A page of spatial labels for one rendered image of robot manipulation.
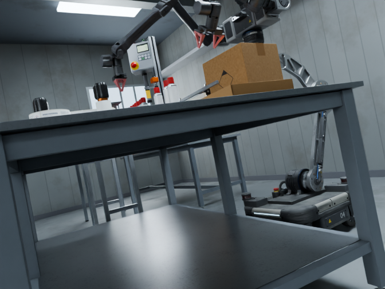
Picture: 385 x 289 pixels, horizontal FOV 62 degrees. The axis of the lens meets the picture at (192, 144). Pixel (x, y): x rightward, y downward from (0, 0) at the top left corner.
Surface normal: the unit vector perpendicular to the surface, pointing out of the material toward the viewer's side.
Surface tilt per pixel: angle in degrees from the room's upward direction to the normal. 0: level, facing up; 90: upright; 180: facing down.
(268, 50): 90
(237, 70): 90
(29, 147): 90
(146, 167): 90
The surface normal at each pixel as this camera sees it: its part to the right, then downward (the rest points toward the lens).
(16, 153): 0.44, -0.10
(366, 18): -0.83, 0.15
